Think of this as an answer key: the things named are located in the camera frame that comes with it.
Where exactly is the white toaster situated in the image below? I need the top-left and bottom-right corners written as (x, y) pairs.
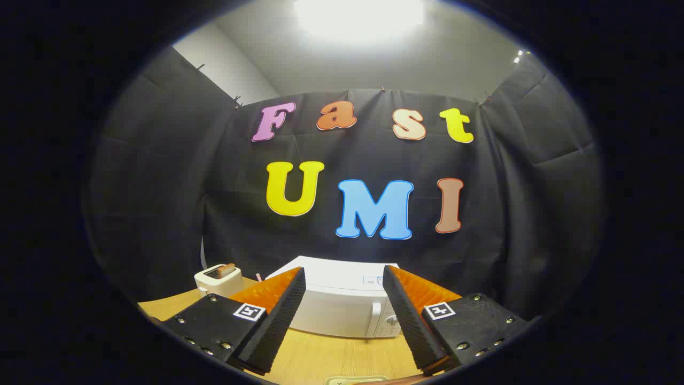
top-left (193, 263), bottom-right (245, 299)

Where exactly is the white rectangular food tray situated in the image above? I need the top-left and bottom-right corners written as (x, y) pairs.
top-left (325, 376), bottom-right (391, 385)

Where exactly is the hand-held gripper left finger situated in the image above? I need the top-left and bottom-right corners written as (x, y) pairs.
top-left (160, 266), bottom-right (307, 376)

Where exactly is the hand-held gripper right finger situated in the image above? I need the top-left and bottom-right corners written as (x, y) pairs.
top-left (382, 264), bottom-right (530, 376)

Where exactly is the white microwave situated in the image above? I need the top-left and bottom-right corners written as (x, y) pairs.
top-left (266, 256), bottom-right (404, 338)

